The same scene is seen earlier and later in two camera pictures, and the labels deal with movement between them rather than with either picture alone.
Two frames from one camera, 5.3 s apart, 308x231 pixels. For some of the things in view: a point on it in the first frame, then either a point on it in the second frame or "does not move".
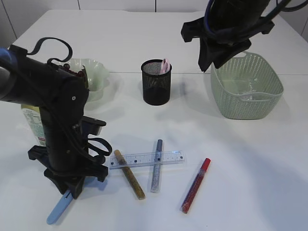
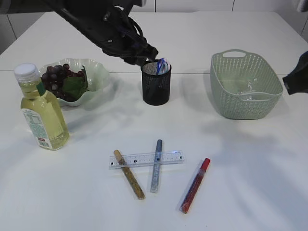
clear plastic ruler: x=140 y=160 does not move
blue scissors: x=60 y=208 -> x=162 y=66
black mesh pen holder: x=156 y=86 does not move
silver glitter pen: x=155 y=183 does not move
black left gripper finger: x=76 y=185 -> x=151 y=52
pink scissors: x=166 y=66 does not move
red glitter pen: x=196 y=186 does not move
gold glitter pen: x=130 y=176 does not move
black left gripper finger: x=62 y=183 -> x=135 y=60
